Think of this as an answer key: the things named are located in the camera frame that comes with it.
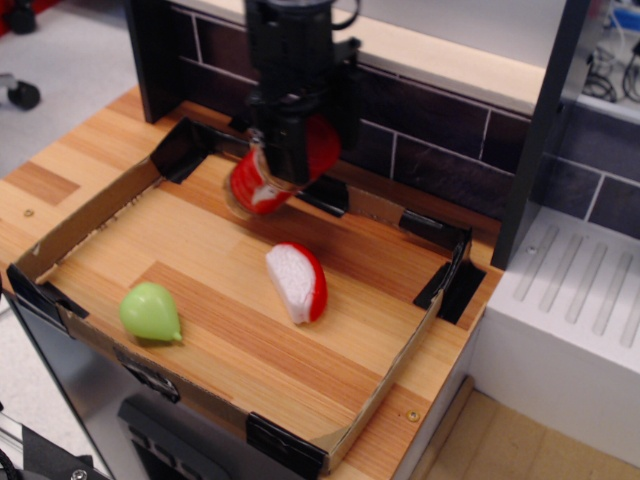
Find black office chair caster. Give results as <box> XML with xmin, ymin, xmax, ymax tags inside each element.
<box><xmin>1</xmin><ymin>73</ymin><xmax>41</xmax><ymax>111</ymax></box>

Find black oven control panel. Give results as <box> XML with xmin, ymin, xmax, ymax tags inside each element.
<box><xmin>118</xmin><ymin>397</ymin><xmax>292</xmax><ymax>479</ymax></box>

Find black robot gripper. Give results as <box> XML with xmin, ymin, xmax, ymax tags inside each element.
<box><xmin>244</xmin><ymin>1</ymin><xmax>362</xmax><ymax>185</ymax></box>

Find dark grey vertical post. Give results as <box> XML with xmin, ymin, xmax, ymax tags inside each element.
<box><xmin>491</xmin><ymin>1</ymin><xmax>606</xmax><ymax>270</ymax></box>

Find cardboard fence with black tape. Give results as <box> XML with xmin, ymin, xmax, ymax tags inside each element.
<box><xmin>1</xmin><ymin>115</ymin><xmax>500</xmax><ymax>479</ymax></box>

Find dark left side panel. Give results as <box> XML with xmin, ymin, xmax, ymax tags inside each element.
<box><xmin>124</xmin><ymin>0</ymin><xmax>249</xmax><ymax>126</ymax></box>

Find red-lidded spice bottle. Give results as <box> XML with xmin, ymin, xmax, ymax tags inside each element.
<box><xmin>224</xmin><ymin>115</ymin><xmax>341</xmax><ymax>218</ymax></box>

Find green toy pear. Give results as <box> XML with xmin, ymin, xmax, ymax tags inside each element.
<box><xmin>119</xmin><ymin>282</ymin><xmax>182</xmax><ymax>342</ymax></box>

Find black cables in background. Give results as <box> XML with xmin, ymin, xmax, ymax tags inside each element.
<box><xmin>582</xmin><ymin>44</ymin><xmax>640</xmax><ymax>105</ymax></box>

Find red and white toy slice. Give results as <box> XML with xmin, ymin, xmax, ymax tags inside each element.
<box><xmin>266</xmin><ymin>242</ymin><xmax>328</xmax><ymax>325</ymax></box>

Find white sink drainboard unit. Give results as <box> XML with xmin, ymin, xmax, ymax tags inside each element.
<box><xmin>470</xmin><ymin>209</ymin><xmax>639</xmax><ymax>465</ymax></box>

